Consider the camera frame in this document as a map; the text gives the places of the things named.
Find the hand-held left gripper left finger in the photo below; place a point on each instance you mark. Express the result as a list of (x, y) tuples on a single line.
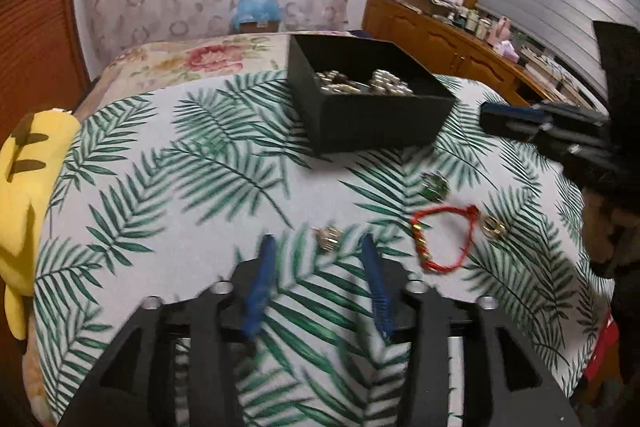
[(260, 292)]

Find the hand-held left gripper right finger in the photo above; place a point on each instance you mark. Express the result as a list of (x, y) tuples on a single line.
[(375, 287)]

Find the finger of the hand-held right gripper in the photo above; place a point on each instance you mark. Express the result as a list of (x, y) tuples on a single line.
[(575, 147), (500, 109)]

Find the pile of bead jewellery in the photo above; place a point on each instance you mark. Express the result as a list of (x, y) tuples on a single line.
[(387, 81)]

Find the black box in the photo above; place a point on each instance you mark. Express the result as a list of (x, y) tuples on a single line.
[(380, 122)]

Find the pile of silver rings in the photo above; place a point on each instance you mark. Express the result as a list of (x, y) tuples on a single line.
[(335, 83)]

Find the person's right hand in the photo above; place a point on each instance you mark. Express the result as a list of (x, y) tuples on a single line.
[(595, 217)]

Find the pink figurine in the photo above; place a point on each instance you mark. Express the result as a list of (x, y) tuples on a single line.
[(500, 32)]

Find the group of small bottles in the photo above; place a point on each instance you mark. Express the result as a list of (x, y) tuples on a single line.
[(475, 24)]

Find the wooden cabinet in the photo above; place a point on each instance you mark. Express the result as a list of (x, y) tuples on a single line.
[(440, 42)]

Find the leaf print tablecloth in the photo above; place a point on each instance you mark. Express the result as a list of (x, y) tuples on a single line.
[(200, 207)]

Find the red and navy blanket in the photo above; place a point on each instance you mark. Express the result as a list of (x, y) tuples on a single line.
[(602, 347)]

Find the floral bed blanket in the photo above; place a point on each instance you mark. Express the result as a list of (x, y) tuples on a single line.
[(200, 57)]

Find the yellow plush toy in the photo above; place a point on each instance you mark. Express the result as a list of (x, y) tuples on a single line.
[(30, 187)]

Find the small cardboard box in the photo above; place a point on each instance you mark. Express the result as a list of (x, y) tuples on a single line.
[(260, 26)]

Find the blue plastic bag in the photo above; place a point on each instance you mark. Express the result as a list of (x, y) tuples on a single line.
[(255, 9)]

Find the wooden slatted wardrobe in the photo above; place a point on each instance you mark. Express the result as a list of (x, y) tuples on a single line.
[(35, 32)]

